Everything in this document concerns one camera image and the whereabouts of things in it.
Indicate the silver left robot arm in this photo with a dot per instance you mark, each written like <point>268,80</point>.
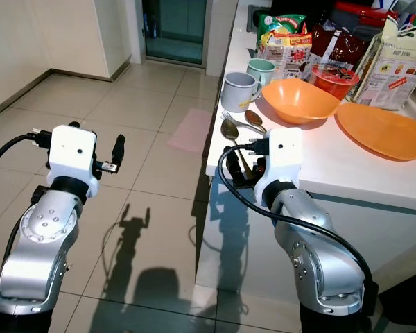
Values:
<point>38,243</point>

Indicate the large metal spoon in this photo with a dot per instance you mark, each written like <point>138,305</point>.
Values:
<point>229,130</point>

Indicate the small metal spoon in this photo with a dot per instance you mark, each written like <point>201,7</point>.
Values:
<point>254,118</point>

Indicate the metal fork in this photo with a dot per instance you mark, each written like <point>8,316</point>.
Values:
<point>229,116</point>

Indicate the white counter cabinet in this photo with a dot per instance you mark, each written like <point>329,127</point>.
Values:
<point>243,236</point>

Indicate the grey mug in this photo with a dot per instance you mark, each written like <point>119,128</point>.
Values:
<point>238,91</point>

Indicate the orange bowl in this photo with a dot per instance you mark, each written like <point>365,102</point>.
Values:
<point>299,100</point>

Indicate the pale green mug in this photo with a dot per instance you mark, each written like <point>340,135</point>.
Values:
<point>262,68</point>

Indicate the glass door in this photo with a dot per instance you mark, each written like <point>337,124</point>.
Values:
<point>175,28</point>

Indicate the orange plate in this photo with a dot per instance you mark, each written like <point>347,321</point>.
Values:
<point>385,132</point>

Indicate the green snack bag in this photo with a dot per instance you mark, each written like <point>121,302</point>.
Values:
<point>279,24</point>

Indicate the dark sink basin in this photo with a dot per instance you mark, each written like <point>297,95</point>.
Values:
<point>256,17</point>

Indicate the dark red food packet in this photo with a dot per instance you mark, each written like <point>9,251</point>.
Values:
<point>340,45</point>

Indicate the beige printed carton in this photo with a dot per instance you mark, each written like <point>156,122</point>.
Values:
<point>395,69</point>

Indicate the red container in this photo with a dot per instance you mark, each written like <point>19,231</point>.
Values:
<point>367,11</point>

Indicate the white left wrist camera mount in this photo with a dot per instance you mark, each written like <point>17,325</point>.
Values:
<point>75,149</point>

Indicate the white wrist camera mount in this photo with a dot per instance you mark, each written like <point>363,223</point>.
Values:
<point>75,149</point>
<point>281,152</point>

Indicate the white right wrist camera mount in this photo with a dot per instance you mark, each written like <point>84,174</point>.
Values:
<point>281,152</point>

